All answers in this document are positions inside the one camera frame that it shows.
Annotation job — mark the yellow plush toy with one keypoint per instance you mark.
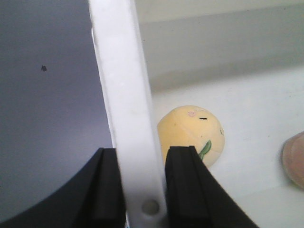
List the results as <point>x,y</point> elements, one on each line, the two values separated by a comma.
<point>192,126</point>

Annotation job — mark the pink plush toy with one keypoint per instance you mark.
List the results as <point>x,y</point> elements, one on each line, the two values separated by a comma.
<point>293,159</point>

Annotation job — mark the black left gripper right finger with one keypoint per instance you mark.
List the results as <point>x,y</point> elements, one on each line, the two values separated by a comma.
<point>194,198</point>

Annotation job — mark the white plastic tote box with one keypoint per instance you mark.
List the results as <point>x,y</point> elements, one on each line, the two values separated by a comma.
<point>243,60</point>

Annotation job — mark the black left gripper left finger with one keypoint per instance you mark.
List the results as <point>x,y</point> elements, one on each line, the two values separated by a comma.
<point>93,198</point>

